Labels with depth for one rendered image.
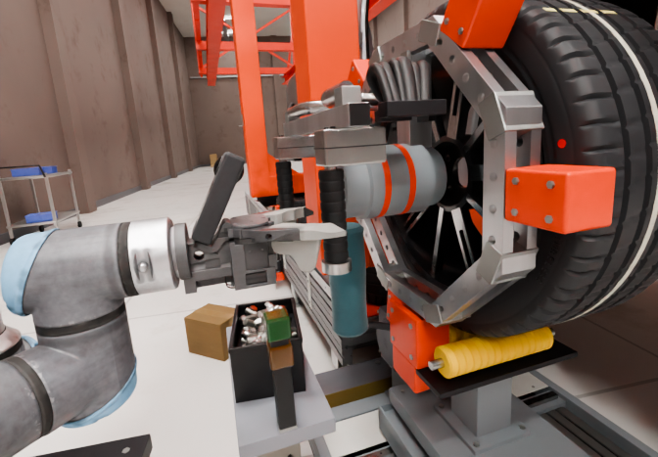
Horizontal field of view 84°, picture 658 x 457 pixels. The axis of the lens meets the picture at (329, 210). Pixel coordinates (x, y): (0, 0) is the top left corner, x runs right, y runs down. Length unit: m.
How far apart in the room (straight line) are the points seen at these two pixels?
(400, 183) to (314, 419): 0.45
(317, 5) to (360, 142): 0.71
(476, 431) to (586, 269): 0.56
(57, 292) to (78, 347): 0.07
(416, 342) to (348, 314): 0.17
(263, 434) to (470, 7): 0.74
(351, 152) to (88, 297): 0.35
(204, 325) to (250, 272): 1.34
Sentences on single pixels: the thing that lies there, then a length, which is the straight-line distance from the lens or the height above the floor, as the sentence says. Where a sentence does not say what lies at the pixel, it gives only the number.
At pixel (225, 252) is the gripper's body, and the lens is 0.48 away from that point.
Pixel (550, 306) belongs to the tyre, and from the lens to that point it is 0.65.
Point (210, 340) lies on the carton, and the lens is 1.81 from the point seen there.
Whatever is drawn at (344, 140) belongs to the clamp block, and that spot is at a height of 0.93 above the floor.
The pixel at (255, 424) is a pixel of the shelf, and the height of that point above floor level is 0.45.
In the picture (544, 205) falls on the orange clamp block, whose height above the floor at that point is 0.84.
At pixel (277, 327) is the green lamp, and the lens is 0.62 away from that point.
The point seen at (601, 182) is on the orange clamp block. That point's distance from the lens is 0.51.
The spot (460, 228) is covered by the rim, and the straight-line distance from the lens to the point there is 0.79.
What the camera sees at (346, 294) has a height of 0.59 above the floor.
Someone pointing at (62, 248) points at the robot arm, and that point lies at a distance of 0.48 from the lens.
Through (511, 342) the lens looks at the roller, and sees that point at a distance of 0.83.
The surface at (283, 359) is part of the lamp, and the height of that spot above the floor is 0.59.
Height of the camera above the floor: 0.93
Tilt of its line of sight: 11 degrees down
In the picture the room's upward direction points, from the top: 4 degrees counter-clockwise
